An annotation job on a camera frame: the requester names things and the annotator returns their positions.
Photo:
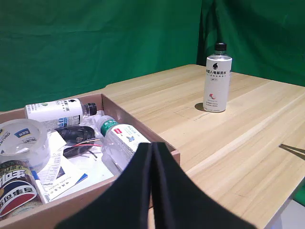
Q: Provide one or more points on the brown cardboard box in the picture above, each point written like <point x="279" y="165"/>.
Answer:
<point x="124" y="119"/>

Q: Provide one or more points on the white bottle with lychee print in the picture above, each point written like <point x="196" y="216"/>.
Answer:
<point x="216" y="81"/>

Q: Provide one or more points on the Pepsi can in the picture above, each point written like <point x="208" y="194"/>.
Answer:
<point x="16" y="188"/>

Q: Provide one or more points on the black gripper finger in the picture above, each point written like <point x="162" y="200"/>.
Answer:
<point x="176" y="200"/>
<point x="128" y="195"/>

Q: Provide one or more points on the clear packing tape roll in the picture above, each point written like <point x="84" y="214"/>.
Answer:
<point x="35" y="143"/>

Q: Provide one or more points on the clear green-label water bottle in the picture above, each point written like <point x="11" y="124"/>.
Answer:
<point x="121" y="140"/>

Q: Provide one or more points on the white bottle with green logo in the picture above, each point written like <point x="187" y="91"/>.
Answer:
<point x="52" y="111"/>

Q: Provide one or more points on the white leaflet with blue edge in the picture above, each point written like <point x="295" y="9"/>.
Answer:
<point x="64" y="181"/>

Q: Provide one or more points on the green backdrop cloth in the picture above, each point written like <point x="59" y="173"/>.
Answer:
<point x="95" y="47"/>

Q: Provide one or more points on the white marker with blue cap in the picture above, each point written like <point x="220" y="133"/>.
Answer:
<point x="41" y="188"/>

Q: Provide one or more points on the white paper receipt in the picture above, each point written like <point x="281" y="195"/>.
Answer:
<point x="56" y="145"/>

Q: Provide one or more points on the small black cooling fan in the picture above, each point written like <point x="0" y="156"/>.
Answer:
<point x="76" y="133"/>

